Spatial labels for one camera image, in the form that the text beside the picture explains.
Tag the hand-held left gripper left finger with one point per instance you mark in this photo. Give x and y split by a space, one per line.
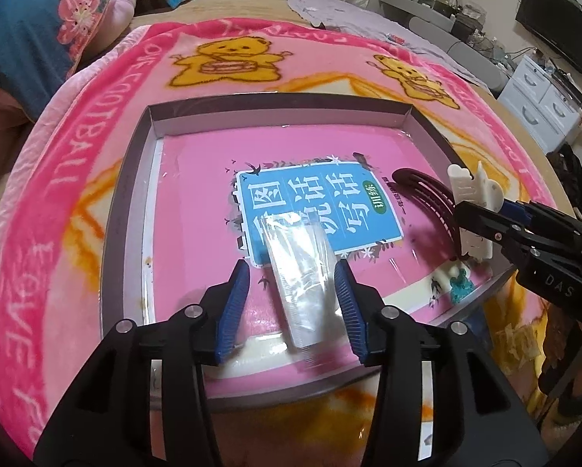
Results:
232 306

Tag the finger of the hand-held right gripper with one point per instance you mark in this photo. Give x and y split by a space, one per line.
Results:
490 226
544 216

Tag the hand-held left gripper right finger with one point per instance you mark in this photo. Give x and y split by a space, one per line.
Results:
348 311

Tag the white hair clip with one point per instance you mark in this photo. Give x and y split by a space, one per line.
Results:
466 187

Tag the clear plastic packet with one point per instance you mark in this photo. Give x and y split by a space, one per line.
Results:
300 292

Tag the grey cardboard box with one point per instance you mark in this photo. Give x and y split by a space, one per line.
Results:
125 233

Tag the teal hair clip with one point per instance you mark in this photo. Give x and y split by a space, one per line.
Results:
459 290

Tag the dark maroon hair claw clip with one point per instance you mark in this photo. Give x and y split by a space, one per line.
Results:
417 182

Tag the white drawer cabinet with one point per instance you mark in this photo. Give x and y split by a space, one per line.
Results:
529 92

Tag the pink book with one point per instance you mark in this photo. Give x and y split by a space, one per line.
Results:
198 180

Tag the grey shelf unit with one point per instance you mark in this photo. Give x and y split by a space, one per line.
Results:
466 53

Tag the black television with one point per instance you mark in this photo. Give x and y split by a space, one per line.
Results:
553 24

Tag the pink bear print blanket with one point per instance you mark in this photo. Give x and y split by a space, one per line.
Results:
77 165

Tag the light purple cloth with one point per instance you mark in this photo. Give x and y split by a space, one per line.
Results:
359 14

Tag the blue floral quilt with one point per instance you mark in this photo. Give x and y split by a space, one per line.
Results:
23 34

